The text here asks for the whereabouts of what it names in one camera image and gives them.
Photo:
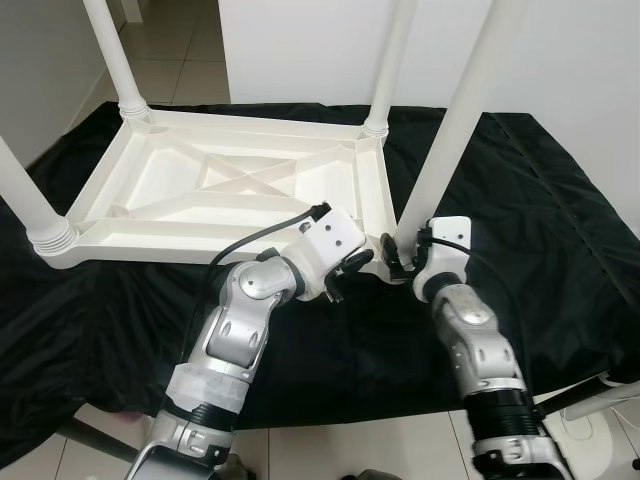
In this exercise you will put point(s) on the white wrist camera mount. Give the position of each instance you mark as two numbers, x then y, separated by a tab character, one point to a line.
448	240
325	245

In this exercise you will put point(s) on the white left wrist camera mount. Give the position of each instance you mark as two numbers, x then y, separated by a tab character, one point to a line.
325	245

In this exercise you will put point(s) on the grey robot right foot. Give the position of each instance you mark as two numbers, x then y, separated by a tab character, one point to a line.
375	475

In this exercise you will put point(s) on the grey robot foot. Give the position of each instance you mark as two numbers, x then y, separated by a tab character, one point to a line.
375	475
238	470

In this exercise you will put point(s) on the grey robot left foot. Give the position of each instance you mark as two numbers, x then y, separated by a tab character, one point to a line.
238	470

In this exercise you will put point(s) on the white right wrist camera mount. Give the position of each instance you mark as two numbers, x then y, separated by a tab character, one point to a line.
448	240

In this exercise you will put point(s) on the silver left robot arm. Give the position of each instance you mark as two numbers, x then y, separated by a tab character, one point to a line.
240	320

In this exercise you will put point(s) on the black metal frame bar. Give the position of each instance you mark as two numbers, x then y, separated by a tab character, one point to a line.
575	395
95	440

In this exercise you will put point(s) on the white plastic ribbed table top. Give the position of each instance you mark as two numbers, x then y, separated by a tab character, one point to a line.
150	240

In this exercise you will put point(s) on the white tapered plastic table leg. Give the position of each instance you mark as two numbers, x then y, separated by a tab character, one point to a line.
460	120
25	200
392	60
110	50

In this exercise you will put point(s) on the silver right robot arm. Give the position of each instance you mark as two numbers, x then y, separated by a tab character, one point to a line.
475	350

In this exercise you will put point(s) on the black table cloth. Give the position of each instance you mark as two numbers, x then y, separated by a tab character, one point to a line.
560	200

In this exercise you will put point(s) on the white round stand base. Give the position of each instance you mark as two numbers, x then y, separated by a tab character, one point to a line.
600	430

